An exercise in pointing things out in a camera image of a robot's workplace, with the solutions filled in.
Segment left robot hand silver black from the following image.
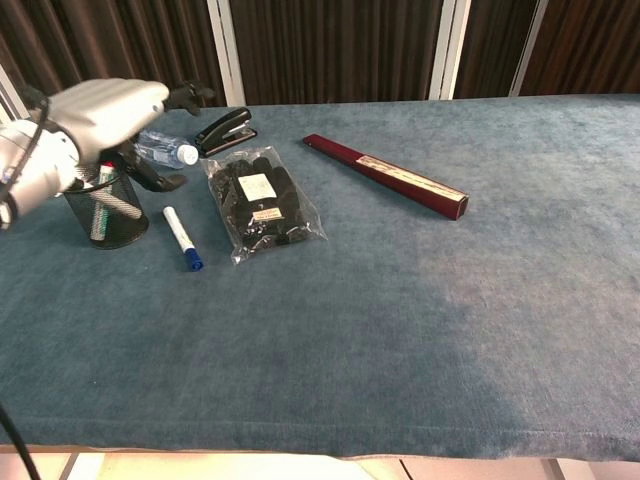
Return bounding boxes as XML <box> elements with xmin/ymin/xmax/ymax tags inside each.
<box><xmin>47</xmin><ymin>77</ymin><xmax>217</xmax><ymax>194</ymax></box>

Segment blue marker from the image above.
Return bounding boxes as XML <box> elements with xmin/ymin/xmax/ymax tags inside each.
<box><xmin>162</xmin><ymin>205</ymin><xmax>205</xmax><ymax>274</ymax></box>

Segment red marker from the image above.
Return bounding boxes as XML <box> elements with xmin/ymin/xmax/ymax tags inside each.
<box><xmin>91</xmin><ymin>160</ymin><xmax>119</xmax><ymax>241</ymax></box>

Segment black mesh pen holder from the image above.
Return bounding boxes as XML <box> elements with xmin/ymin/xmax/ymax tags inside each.
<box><xmin>62</xmin><ymin>162</ymin><xmax>151</xmax><ymax>251</ymax></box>

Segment clear plastic water bottle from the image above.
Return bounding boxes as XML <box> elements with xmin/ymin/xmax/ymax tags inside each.
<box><xmin>133</xmin><ymin>129</ymin><xmax>200</xmax><ymax>170</ymax></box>

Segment black stapler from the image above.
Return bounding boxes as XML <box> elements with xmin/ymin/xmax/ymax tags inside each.
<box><xmin>193</xmin><ymin>106</ymin><xmax>258</xmax><ymax>158</ymax></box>

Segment bagged black gloves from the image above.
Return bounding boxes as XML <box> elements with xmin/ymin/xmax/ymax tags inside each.
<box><xmin>199</xmin><ymin>145</ymin><xmax>329</xmax><ymax>265</ymax></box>

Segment dark brown pleated curtain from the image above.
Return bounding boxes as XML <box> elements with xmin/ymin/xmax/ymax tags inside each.
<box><xmin>0</xmin><ymin>0</ymin><xmax>640</xmax><ymax>109</ymax></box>

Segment long dark red box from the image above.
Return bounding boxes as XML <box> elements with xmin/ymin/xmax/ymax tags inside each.
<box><xmin>302</xmin><ymin>133</ymin><xmax>470</xmax><ymax>222</ymax></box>

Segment blue table cloth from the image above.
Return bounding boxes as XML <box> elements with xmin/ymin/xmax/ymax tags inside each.
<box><xmin>0</xmin><ymin>93</ymin><xmax>640</xmax><ymax>464</ymax></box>

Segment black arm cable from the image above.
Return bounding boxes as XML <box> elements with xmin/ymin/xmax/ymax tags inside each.
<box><xmin>0</xmin><ymin>85</ymin><xmax>52</xmax><ymax>201</ymax></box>

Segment white frame post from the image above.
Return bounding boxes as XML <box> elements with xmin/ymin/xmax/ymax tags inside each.
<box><xmin>0</xmin><ymin>64</ymin><xmax>22</xmax><ymax>124</ymax></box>
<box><xmin>509</xmin><ymin>0</ymin><xmax>550</xmax><ymax>98</ymax></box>
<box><xmin>428</xmin><ymin>0</ymin><xmax>474</xmax><ymax>101</ymax></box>
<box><xmin>206</xmin><ymin>0</ymin><xmax>247</xmax><ymax>108</ymax></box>

